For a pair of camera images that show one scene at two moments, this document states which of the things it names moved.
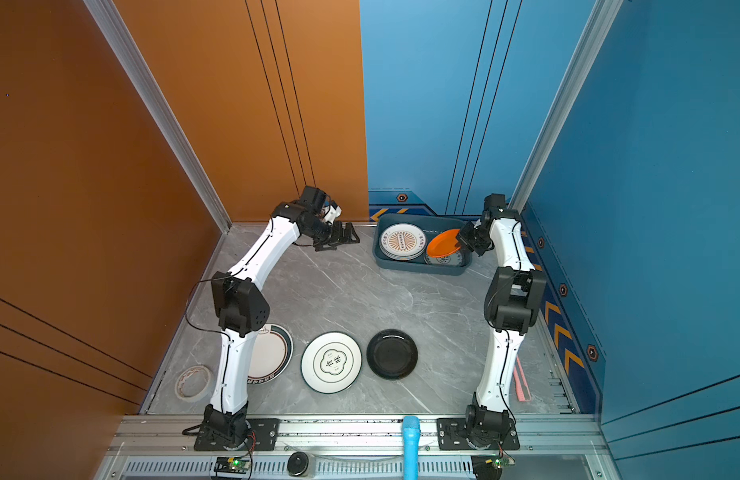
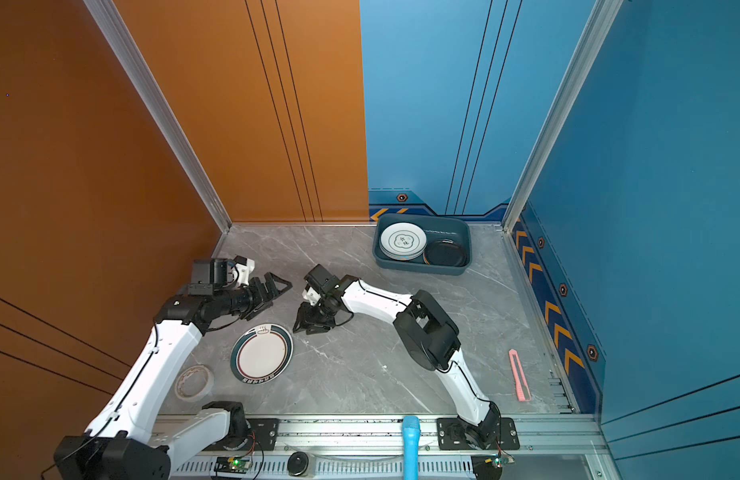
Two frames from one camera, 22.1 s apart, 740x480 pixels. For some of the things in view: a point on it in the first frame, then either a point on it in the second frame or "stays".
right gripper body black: (474, 238) → (318, 316)
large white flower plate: (331, 362) → (402, 241)
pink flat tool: (521, 384) stays
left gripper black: (348, 233) → (263, 299)
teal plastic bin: (430, 225) stays
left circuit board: (232, 465) stays
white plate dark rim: (272, 355) stays
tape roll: (192, 382) stays
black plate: (392, 354) → (445, 252)
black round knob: (297, 464) stays
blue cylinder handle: (411, 446) stays
